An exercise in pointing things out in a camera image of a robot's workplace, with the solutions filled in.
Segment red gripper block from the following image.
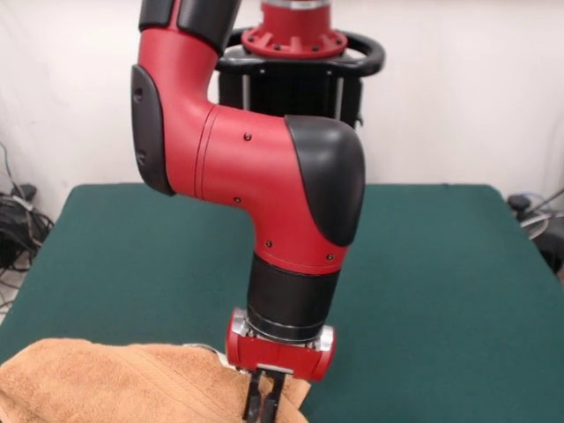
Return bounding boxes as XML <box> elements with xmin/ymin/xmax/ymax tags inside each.
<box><xmin>225</xmin><ymin>328</ymin><xmax>338</xmax><ymax>423</ymax></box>

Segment orange-brown terry towel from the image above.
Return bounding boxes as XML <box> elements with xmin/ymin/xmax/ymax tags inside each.
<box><xmin>0</xmin><ymin>338</ymin><xmax>312</xmax><ymax>423</ymax></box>

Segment dark green table cloth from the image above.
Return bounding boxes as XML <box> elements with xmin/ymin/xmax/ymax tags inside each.
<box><xmin>0</xmin><ymin>183</ymin><xmax>564</xmax><ymax>423</ymax></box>

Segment black cable tangle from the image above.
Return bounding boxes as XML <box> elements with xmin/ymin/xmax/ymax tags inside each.
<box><xmin>0</xmin><ymin>140</ymin><xmax>56</xmax><ymax>309</ymax></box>

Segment black robot pedestal with handle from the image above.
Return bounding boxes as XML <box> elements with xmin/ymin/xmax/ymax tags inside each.
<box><xmin>214</xmin><ymin>28</ymin><xmax>387</xmax><ymax>130</ymax></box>

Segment blue grey cables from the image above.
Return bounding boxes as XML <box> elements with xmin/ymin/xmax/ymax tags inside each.
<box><xmin>515</xmin><ymin>187</ymin><xmax>564</xmax><ymax>218</ymax></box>

